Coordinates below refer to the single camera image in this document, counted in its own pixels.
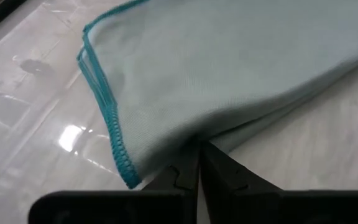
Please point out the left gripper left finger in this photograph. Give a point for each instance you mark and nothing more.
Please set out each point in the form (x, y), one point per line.
(179, 183)

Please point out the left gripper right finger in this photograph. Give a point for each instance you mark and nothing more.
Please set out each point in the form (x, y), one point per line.
(225, 183)

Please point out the light blue microfiber towel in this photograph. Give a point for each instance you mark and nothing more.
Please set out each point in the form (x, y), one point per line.
(213, 77)

